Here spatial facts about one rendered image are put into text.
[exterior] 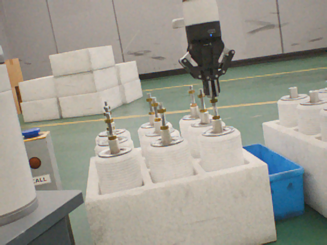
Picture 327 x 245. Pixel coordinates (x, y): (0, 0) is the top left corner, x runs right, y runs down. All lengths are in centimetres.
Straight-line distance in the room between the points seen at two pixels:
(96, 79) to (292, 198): 261
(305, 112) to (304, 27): 476
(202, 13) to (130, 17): 566
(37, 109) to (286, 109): 288
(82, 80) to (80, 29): 352
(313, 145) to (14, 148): 73
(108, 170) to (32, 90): 298
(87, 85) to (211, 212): 268
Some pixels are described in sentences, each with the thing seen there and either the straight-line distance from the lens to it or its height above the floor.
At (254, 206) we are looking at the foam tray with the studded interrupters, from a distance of 94.
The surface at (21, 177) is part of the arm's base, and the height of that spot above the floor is 34.
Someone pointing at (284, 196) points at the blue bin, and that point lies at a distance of 106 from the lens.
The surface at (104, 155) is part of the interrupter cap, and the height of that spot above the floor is 25.
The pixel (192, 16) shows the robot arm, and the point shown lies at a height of 51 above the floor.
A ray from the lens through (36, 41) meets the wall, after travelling 751.
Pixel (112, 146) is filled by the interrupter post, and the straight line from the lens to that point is 91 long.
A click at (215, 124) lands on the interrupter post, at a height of 27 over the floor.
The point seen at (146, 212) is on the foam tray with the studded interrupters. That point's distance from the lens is 88.
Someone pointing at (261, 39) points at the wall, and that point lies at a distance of 593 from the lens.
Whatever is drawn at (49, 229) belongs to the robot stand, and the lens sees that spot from 51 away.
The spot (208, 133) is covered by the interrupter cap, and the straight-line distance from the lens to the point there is 93.
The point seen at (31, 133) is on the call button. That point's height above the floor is 32.
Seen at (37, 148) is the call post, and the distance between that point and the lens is 94.
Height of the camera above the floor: 46
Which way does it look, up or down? 10 degrees down
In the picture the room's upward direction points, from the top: 10 degrees counter-clockwise
